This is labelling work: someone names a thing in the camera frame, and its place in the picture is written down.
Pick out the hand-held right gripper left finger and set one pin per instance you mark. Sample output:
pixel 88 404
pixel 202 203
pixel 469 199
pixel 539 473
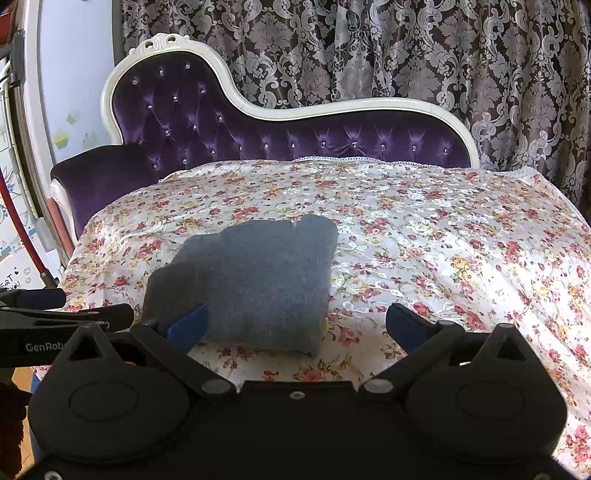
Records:
pixel 189 325

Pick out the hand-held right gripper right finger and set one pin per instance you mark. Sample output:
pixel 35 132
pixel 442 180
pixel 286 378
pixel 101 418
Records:
pixel 406 323

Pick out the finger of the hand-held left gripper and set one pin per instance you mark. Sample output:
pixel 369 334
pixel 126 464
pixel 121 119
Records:
pixel 101 316
pixel 32 297

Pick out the grey small garment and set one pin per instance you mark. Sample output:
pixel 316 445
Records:
pixel 258 286

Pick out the floral blanket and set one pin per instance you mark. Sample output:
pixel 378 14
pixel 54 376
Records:
pixel 438 258

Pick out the purple tufted sofa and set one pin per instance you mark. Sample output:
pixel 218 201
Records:
pixel 194 120

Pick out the white panel with stickers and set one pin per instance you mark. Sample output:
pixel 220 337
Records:
pixel 74 83

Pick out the brown damask curtain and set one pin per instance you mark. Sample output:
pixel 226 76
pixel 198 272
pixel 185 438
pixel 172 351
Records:
pixel 415 50

